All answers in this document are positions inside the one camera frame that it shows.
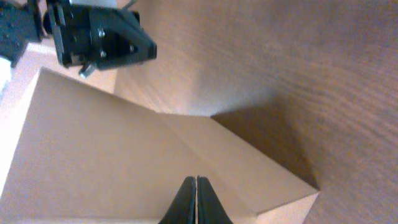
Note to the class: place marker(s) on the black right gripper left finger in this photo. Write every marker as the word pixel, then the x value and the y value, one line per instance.
pixel 182 208

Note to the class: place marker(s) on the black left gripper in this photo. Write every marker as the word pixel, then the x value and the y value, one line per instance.
pixel 96 37

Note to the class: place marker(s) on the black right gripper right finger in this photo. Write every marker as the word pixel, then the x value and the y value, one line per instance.
pixel 210 209

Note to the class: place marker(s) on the brown cardboard box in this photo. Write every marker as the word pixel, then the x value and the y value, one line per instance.
pixel 85 156

